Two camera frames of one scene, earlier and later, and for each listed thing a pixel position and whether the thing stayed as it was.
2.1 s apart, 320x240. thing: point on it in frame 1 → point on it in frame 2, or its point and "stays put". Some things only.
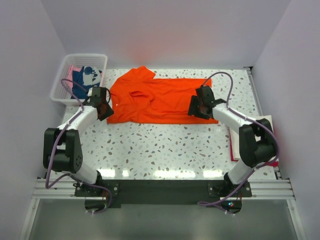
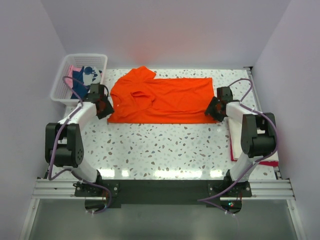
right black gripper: [192, 110] → [210, 110]
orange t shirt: [138, 97] stays put
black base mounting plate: [153, 192] stays put
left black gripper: [109, 112] stays put
